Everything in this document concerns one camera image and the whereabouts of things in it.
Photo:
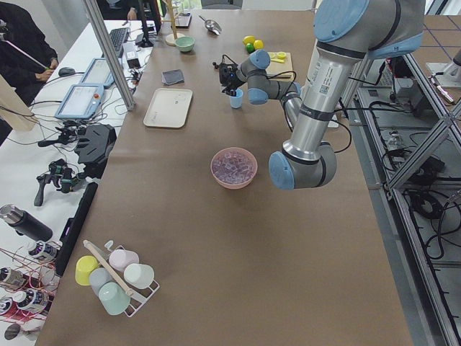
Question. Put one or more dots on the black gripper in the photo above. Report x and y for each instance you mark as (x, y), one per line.
(233, 80)

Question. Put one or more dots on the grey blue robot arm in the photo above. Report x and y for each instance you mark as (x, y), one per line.
(346, 32)

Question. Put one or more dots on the light blue plastic cup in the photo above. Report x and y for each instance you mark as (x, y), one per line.
(236, 102)

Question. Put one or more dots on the steel ice scoop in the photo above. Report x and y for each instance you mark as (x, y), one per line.
(211, 25)

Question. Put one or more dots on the pink bowl of ice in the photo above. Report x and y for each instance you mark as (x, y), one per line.
(234, 167)

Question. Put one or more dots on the pink cup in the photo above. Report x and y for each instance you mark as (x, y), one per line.
(119, 259)

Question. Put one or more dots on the white cup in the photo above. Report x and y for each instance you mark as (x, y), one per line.
(139, 275)

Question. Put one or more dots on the white cup rack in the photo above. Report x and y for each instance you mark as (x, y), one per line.
(138, 297)

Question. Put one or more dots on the yellow cup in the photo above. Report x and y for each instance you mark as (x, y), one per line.
(84, 267)

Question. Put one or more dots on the grey cup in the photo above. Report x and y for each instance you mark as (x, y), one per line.
(98, 278)

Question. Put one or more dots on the mint green cup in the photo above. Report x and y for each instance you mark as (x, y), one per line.
(113, 298)

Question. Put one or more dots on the green lime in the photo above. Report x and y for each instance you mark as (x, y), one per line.
(250, 47)

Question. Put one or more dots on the wooden cutting board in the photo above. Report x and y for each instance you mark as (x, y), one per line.
(277, 68)

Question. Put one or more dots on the lower whole yellow lemon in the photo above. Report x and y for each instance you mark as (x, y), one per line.
(258, 44)

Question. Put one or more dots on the whole yellow lemon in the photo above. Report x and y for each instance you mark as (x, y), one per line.
(258, 44)
(248, 39)

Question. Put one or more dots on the upper whole yellow lemon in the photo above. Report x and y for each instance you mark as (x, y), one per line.
(248, 39)

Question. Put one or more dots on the grey folded cloth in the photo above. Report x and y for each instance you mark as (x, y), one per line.
(172, 77)

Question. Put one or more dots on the upper lemon half slice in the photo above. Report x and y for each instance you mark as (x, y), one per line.
(281, 55)

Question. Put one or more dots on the cream rabbit serving tray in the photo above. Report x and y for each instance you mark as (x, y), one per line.
(168, 108)

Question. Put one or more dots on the mint green bowl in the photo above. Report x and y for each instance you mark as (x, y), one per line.
(185, 44)

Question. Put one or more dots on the wooden glass stand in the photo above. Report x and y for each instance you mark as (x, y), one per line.
(170, 39)

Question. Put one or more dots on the black keyboard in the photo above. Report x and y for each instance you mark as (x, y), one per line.
(118, 37)

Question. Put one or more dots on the far teach pendant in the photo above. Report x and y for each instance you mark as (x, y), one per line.
(98, 72)

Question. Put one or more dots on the teach pendant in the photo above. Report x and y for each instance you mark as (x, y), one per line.
(81, 102)
(98, 72)

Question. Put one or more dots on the near teach pendant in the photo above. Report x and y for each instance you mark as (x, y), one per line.
(81, 102)

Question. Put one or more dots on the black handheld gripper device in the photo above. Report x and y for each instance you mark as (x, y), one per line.
(62, 177)

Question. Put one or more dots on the person in black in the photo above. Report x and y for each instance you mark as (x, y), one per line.
(27, 60)

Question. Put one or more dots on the black thermos bottle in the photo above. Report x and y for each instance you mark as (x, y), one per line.
(25, 224)

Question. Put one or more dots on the aluminium frame post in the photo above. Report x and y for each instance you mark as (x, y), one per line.
(105, 43)

